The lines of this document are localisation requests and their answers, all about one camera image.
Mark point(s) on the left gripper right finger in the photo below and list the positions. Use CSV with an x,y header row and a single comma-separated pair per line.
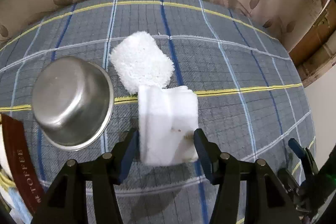
x,y
252,184

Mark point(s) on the steel bowl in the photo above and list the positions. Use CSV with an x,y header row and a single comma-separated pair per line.
x,y
72,102

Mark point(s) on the white cloth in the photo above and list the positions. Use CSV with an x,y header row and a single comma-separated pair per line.
x,y
167,121

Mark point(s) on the grey plaid tablecloth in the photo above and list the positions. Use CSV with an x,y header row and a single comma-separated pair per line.
x,y
251,100

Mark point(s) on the red gold toffee tin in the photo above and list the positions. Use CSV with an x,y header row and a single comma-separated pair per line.
x,y
17,169

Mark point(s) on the light blue towel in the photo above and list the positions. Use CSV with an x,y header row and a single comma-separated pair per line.
x,y
18,210

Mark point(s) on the fluffy white towel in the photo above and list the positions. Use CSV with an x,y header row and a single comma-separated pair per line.
x,y
139,61

